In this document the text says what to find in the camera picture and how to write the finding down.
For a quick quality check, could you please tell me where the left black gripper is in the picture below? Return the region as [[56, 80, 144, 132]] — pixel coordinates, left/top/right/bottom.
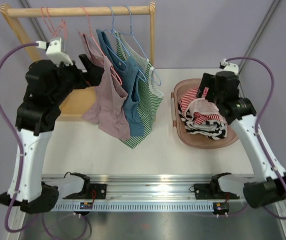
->
[[51, 53, 103, 106]]

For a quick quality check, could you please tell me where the red white striped tank top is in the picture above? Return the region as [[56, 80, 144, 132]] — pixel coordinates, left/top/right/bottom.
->
[[178, 86, 226, 125]]

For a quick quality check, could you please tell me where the blue tank top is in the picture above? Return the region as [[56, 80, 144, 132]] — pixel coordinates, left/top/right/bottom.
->
[[96, 29, 144, 137]]

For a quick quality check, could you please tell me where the mauve tank top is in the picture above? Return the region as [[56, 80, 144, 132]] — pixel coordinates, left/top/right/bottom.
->
[[81, 37, 130, 141]]

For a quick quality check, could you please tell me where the blue hanger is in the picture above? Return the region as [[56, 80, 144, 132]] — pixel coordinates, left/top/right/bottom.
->
[[104, 5, 147, 82], [121, 5, 162, 86]]

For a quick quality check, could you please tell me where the black white striped tank top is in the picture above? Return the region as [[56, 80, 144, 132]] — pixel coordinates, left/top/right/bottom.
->
[[178, 105, 228, 140]]

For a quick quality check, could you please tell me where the pink wire hanger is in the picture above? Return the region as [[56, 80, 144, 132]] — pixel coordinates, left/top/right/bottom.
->
[[40, 7, 57, 38]]

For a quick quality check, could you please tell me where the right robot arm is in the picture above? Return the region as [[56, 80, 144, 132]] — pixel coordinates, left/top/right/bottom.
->
[[197, 71, 286, 209]]

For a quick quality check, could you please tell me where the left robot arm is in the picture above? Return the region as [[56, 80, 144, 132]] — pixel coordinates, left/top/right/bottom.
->
[[0, 54, 104, 214]]

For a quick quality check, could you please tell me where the blue hanger under green top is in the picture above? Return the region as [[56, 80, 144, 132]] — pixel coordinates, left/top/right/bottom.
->
[[121, 5, 162, 86]]

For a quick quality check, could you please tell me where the green white striped tank top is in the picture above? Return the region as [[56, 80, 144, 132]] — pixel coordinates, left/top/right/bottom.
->
[[114, 31, 164, 149]]

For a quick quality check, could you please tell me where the wooden clothes rack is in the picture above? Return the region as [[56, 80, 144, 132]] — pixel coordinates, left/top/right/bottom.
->
[[0, 1, 156, 122]]

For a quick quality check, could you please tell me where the pink plastic basin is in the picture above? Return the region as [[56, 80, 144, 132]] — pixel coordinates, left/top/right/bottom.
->
[[170, 78, 238, 150]]

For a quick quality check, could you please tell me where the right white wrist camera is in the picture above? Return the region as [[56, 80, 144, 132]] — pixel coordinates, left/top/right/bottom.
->
[[220, 58, 239, 76]]

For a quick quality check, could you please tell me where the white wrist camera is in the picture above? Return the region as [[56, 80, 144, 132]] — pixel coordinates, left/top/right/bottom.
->
[[220, 58, 239, 76], [36, 37, 74, 66]]

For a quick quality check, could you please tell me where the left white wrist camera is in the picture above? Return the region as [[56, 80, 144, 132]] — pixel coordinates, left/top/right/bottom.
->
[[36, 37, 74, 66]]

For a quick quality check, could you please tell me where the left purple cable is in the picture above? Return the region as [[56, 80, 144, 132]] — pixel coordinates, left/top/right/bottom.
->
[[0, 42, 93, 238]]

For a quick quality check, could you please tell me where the left aluminium frame post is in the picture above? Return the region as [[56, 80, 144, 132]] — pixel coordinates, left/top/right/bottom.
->
[[17, 0, 47, 41]]

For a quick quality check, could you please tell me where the aluminium frame post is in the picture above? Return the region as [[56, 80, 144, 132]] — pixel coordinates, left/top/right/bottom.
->
[[235, 0, 282, 76], [17, 0, 47, 41]]

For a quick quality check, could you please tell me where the right aluminium frame post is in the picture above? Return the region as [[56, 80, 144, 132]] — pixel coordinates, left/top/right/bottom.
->
[[235, 0, 282, 76]]

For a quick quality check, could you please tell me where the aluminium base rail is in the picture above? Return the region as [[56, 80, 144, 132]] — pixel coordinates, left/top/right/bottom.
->
[[40, 173, 258, 201]]

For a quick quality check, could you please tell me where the white slotted cable duct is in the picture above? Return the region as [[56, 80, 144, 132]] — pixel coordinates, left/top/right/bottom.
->
[[52, 201, 214, 212]]

